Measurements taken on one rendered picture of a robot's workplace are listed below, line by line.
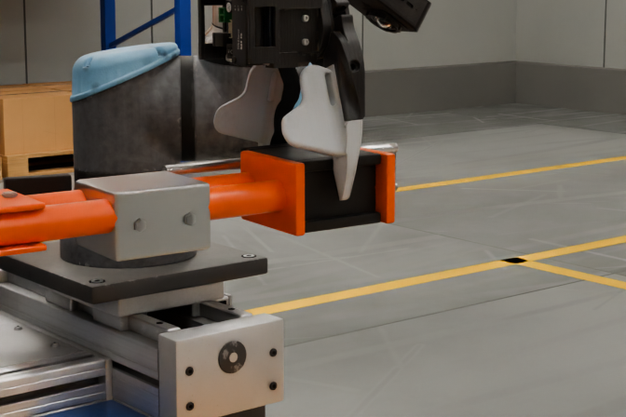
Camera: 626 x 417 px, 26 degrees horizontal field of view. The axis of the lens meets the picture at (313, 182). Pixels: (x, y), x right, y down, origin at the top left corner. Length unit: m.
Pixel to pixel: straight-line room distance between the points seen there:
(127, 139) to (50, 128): 7.53
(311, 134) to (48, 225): 0.19
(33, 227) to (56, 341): 0.70
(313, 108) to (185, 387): 0.51
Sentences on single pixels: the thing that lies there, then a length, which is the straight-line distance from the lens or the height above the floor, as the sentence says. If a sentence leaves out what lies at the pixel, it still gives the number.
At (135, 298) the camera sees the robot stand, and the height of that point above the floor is 1.01.
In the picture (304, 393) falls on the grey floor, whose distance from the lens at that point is 4.38.
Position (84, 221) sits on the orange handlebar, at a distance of 0.85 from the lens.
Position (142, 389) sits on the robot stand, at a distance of 1.41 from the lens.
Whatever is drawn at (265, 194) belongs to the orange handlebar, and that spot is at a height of 1.21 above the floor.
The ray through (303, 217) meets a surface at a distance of 0.92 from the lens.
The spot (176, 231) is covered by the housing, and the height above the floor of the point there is 1.19.
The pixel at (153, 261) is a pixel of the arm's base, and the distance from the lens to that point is 1.46.
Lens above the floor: 1.36
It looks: 9 degrees down
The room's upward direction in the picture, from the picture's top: straight up
